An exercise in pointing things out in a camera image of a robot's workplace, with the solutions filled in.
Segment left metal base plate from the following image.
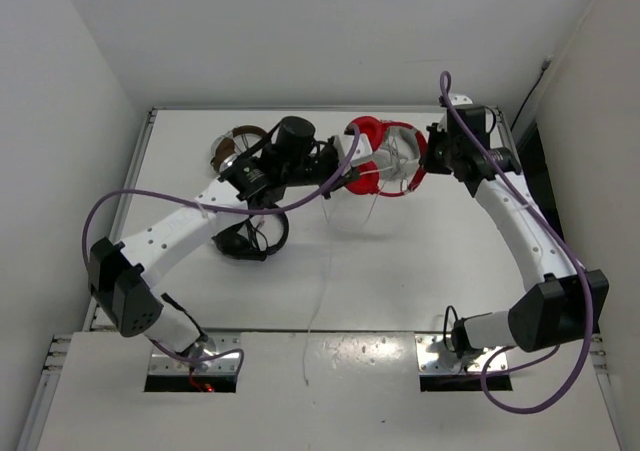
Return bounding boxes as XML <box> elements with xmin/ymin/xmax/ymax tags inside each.
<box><xmin>148</xmin><ymin>333</ymin><xmax>244</xmax><ymax>377</ymax></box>

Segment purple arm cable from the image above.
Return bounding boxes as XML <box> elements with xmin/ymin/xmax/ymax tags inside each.
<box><xmin>81</xmin><ymin>124</ymin><xmax>362</xmax><ymax>372</ymax></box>
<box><xmin>438</xmin><ymin>70</ymin><xmax>599</xmax><ymax>415</ymax></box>

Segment red headphones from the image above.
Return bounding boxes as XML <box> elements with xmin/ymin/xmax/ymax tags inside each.
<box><xmin>346</xmin><ymin>116</ymin><xmax>427</xmax><ymax>198</ymax></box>

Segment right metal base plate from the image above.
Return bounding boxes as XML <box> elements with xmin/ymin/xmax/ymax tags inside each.
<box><xmin>414</xmin><ymin>333</ymin><xmax>502</xmax><ymax>377</ymax></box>

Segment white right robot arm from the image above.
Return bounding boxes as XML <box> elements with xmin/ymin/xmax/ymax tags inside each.
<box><xmin>421</xmin><ymin>94</ymin><xmax>609</xmax><ymax>357</ymax></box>

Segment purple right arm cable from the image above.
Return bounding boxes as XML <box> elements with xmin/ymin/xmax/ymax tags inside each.
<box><xmin>438</xmin><ymin>70</ymin><xmax>599</xmax><ymax>415</ymax></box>

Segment white grey headphones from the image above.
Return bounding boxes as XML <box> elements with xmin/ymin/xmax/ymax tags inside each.
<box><xmin>373</xmin><ymin>121</ymin><xmax>426</xmax><ymax>181</ymax></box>

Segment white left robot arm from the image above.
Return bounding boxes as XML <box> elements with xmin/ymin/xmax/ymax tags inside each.
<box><xmin>83</xmin><ymin>116</ymin><xmax>372</xmax><ymax>363</ymax></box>

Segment metal base plate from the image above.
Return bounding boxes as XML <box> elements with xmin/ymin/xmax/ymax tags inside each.
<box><xmin>414</xmin><ymin>333</ymin><xmax>502</xmax><ymax>377</ymax></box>
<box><xmin>148</xmin><ymin>333</ymin><xmax>244</xmax><ymax>377</ymax></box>

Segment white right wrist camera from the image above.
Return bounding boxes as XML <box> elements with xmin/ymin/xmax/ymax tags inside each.
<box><xmin>439</xmin><ymin>93</ymin><xmax>473</xmax><ymax>109</ymax></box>

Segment brown silver headphones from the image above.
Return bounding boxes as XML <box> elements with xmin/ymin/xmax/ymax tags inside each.
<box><xmin>210</xmin><ymin>125</ymin><xmax>267</xmax><ymax>175</ymax></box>

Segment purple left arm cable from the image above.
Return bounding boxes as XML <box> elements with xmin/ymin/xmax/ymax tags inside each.
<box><xmin>81</xmin><ymin>124</ymin><xmax>362</xmax><ymax>372</ymax></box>

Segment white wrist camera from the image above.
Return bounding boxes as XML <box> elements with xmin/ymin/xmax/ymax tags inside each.
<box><xmin>333</xmin><ymin>134</ymin><xmax>373</xmax><ymax>172</ymax></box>
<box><xmin>439</xmin><ymin>93</ymin><xmax>473</xmax><ymax>109</ymax></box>

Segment black headphones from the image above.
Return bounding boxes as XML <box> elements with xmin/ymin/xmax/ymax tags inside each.
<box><xmin>212</xmin><ymin>205</ymin><xmax>290</xmax><ymax>262</ymax></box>

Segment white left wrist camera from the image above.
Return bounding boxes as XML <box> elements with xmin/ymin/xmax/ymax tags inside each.
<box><xmin>333</xmin><ymin>134</ymin><xmax>373</xmax><ymax>172</ymax></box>

